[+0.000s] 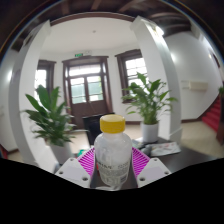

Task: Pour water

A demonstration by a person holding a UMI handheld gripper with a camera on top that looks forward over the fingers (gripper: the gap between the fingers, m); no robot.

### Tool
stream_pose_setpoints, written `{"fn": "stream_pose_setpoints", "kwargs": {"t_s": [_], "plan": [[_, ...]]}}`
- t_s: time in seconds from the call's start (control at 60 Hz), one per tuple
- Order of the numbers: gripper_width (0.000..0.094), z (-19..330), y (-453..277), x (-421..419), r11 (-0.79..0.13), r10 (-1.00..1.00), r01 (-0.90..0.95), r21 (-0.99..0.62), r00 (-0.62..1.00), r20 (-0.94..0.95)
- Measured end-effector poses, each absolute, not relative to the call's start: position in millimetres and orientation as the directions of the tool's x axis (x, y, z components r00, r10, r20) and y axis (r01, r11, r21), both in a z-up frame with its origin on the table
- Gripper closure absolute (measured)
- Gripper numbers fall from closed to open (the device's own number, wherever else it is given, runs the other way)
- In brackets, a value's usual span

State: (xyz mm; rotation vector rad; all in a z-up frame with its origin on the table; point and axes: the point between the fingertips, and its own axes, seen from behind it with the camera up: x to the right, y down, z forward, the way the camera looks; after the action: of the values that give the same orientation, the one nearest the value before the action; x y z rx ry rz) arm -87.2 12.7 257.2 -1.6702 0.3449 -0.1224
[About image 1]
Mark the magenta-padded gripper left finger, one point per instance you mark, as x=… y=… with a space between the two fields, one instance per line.
x=72 y=171

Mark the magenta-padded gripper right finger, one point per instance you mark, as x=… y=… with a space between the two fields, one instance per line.
x=154 y=171

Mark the clear bottle with yellow cap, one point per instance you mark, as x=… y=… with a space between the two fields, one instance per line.
x=112 y=153

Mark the grey round object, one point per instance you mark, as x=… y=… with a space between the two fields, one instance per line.
x=146 y=149

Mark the printed magazine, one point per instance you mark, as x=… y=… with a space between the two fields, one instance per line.
x=166 y=149

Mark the large potted plant, white pot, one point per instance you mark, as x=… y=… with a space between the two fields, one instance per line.
x=51 y=123

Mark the red carpeted staircase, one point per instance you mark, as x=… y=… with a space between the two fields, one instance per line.
x=213 y=115

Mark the brown glazed double door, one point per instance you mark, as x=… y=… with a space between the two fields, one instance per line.
x=86 y=88

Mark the brown-framed window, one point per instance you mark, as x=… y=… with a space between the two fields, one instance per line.
x=135 y=68
x=41 y=80

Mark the green exit sign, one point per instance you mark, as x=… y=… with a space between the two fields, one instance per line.
x=79 y=55

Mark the white wall-mounted unit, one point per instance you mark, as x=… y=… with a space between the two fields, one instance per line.
x=198 y=86

